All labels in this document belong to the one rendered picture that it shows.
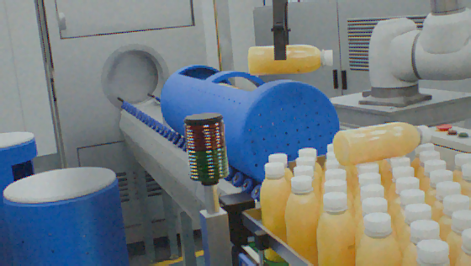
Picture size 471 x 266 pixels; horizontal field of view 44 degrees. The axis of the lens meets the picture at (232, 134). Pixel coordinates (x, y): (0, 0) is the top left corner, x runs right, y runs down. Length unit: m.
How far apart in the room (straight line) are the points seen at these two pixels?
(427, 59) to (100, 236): 1.09
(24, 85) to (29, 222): 4.93
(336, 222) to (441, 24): 1.00
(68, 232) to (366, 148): 0.72
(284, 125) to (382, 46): 0.59
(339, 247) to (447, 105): 1.12
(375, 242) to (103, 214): 0.78
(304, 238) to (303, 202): 0.07
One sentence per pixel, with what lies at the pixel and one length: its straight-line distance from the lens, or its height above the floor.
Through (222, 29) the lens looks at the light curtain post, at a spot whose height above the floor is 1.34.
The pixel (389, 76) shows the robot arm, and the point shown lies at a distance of 1.97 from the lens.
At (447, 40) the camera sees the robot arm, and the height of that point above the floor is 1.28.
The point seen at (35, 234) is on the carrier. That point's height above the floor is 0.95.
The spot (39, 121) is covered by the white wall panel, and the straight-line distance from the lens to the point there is 6.42.
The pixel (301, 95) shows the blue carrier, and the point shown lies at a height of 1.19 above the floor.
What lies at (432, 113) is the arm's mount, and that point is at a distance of 2.00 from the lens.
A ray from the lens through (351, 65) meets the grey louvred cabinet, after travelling 3.66.
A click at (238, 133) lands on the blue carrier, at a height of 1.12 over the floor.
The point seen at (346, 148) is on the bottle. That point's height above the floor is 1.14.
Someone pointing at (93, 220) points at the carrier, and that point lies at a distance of 1.47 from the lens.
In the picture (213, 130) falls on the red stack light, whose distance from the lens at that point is 0.92.
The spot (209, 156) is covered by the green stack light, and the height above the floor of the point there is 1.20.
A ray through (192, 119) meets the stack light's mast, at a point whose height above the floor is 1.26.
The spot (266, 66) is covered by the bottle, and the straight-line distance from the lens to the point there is 1.44.
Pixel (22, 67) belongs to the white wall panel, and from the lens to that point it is 6.35.
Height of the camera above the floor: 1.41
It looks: 12 degrees down
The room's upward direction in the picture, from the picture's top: 5 degrees counter-clockwise
